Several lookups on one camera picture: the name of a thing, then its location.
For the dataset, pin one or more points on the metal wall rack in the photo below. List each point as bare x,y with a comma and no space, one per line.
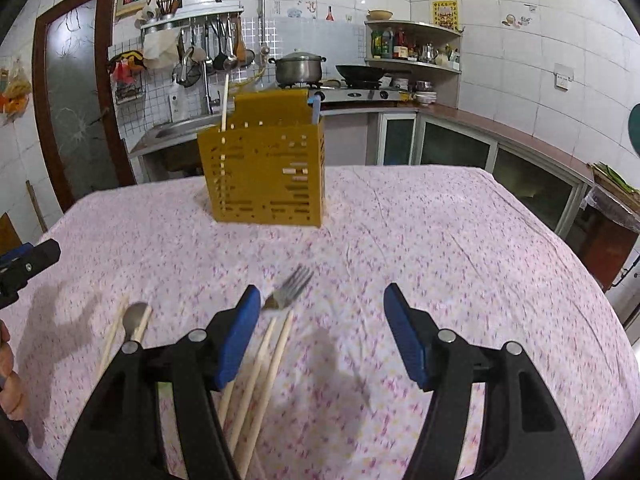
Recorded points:
195,12

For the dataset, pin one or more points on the kitchen counter with cabinets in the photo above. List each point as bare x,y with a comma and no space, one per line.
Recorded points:
450,147

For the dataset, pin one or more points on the white wall socket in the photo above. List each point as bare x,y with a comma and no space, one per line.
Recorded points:
564,78

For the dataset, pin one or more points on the steel ladle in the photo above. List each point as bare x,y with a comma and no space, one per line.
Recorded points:
231,64

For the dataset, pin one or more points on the orange plastic bags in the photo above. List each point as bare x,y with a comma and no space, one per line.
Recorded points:
15,95

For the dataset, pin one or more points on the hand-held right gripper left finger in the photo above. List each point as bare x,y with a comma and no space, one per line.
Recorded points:
235,340

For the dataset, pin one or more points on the gold perforated utensil holder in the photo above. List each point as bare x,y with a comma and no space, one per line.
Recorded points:
260,180

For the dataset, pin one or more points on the white corner shelf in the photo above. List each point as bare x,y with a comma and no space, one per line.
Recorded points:
415,65

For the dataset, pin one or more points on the green vegetables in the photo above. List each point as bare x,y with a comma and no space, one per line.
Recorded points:
612,175

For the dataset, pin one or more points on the black ladle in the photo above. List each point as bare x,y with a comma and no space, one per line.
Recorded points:
220,62

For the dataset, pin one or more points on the wooden spatula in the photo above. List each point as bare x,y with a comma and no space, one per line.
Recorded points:
240,50

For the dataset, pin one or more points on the stack of white bowls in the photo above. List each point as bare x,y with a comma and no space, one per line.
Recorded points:
425,99

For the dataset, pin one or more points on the red label bottle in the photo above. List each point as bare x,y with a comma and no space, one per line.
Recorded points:
401,47

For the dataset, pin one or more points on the white plastic bag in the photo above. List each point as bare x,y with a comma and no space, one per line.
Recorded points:
160,50

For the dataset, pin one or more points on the pink floral tablecloth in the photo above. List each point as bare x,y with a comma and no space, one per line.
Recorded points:
400,240

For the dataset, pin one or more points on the tan bowl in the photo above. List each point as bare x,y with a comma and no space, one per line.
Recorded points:
379,15

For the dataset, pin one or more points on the steel kitchen sink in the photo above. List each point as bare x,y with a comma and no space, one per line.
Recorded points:
180,130

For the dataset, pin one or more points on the yellow wall poster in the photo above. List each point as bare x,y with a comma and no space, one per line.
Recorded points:
445,15

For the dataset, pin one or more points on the yellow and red cloth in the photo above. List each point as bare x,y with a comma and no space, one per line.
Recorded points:
127,62

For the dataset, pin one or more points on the white paper roll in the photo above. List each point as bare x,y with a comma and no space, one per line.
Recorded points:
146,12

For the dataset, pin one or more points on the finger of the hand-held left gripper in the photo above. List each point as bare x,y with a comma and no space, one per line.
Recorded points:
40,255

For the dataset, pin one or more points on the green bottle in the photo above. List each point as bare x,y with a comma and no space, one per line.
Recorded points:
377,45

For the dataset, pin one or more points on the person's left hand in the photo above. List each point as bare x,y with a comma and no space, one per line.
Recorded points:
10,400

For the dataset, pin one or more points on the brown frosted glass door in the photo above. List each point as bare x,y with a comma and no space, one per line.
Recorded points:
75,105

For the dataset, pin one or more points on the steel gas stove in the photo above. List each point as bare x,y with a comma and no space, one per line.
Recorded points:
355,94

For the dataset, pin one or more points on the metal spoon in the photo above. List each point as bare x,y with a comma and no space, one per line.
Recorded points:
135,320

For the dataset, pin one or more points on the steel pot with lid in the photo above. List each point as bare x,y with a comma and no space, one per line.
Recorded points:
297,69

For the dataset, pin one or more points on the white wall meter box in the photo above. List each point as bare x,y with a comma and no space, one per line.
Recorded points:
129,6

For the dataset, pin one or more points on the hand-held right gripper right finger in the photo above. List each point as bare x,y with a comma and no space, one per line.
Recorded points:
407,340

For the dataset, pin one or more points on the black wok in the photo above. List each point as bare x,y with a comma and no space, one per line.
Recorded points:
360,74

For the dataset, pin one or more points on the utensil cup with tools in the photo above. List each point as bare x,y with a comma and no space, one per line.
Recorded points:
167,7

